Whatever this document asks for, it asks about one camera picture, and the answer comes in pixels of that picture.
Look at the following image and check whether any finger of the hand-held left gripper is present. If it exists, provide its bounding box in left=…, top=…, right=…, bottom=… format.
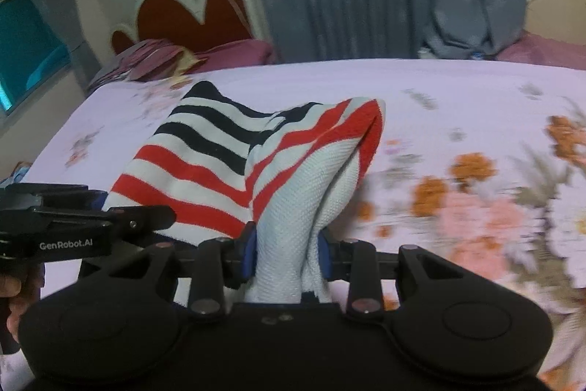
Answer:
left=27, top=205, right=177, bottom=238
left=0, top=184, right=106, bottom=209

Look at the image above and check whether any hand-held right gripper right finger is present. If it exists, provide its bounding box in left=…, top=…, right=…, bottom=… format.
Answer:
left=316, top=230, right=459, bottom=321

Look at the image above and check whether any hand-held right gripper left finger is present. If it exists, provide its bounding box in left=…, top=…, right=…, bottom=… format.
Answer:
left=133, top=221, right=257, bottom=318

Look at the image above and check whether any red black striped white shirt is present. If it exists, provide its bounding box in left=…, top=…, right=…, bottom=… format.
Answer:
left=103, top=80, right=386, bottom=306

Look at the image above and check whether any person's left hand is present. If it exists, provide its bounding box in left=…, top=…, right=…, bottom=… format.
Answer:
left=0, top=267, right=44, bottom=341

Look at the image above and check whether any teal window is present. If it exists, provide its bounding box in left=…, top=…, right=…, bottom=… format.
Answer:
left=0, top=0, right=73, bottom=113

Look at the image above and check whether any purple striped cloth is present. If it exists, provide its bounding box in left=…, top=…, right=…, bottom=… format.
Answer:
left=86, top=38, right=195, bottom=93

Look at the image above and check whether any purple pillow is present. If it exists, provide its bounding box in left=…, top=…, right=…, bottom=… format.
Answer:
left=190, top=39, right=276, bottom=74

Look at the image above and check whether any floral bedsheet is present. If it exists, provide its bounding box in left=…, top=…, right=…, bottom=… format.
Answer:
left=0, top=59, right=586, bottom=391

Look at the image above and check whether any red headboard with white trim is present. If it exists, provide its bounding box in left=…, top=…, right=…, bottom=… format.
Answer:
left=111, top=0, right=269, bottom=55

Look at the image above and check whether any pink pillow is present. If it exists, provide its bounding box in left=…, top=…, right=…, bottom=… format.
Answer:
left=496, top=30, right=586, bottom=70

